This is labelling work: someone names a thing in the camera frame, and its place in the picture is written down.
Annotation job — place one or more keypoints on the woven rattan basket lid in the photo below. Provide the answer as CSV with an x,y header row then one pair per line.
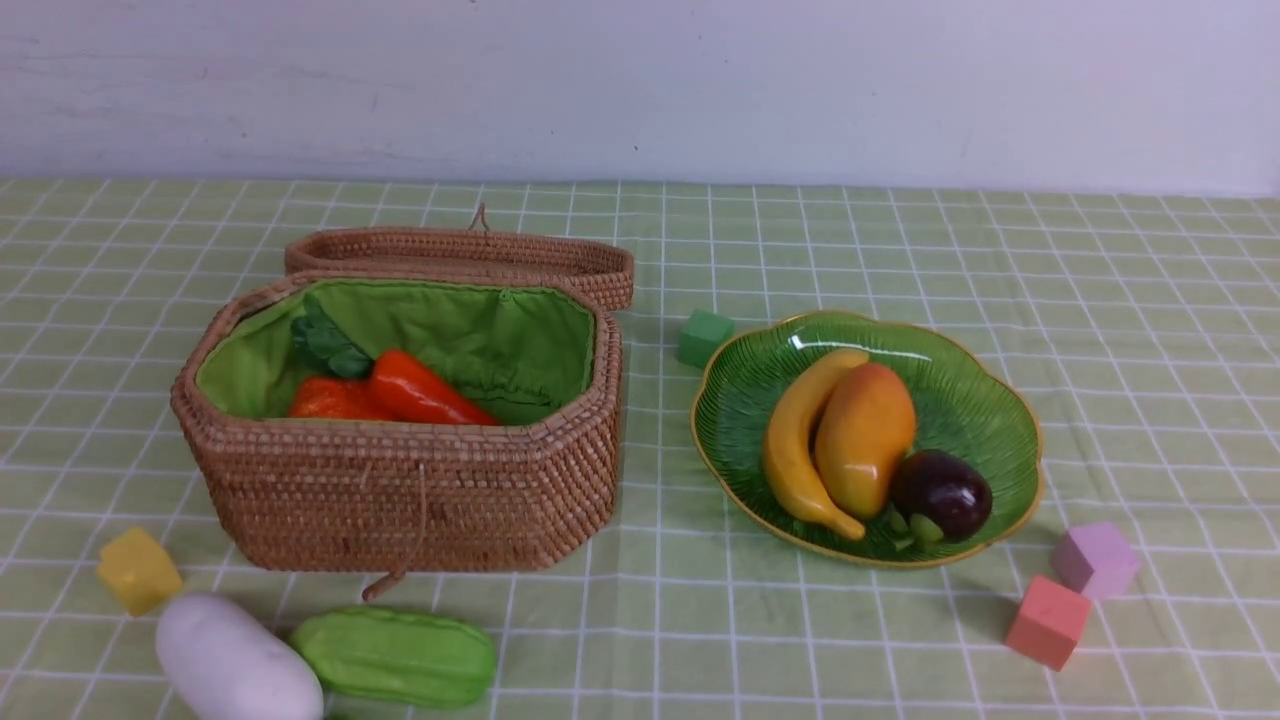
x,y
601,272

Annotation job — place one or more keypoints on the green glass leaf plate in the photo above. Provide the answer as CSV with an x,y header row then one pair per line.
x,y
962,409

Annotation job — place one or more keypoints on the red chili pepper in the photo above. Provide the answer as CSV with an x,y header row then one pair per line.
x,y
397,380

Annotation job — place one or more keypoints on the orange yellow mango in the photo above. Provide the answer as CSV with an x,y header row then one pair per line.
x,y
865,432

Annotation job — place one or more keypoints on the woven rattan basket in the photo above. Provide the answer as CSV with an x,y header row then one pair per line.
x,y
529,477

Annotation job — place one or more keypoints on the green foam cube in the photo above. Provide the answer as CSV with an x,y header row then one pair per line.
x,y
702,333

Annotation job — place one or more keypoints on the yellow foam cube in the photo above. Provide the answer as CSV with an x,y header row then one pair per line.
x,y
138,571

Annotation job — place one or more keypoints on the orange pumpkin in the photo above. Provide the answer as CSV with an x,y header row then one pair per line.
x,y
337,398

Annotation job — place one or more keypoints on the dark purple mangosteen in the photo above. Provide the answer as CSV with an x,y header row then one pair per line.
x,y
936,498

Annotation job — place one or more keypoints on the salmon foam cube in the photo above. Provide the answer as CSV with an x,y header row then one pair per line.
x,y
1049,623

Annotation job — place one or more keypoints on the white radish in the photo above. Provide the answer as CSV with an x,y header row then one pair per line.
x,y
226,665

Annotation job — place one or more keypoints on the green bitter gourd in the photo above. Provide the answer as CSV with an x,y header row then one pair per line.
x,y
396,655

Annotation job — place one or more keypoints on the pink foam cube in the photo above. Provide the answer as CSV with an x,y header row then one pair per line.
x,y
1095,560

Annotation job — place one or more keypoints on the yellow banana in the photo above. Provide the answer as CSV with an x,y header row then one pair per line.
x,y
788,468

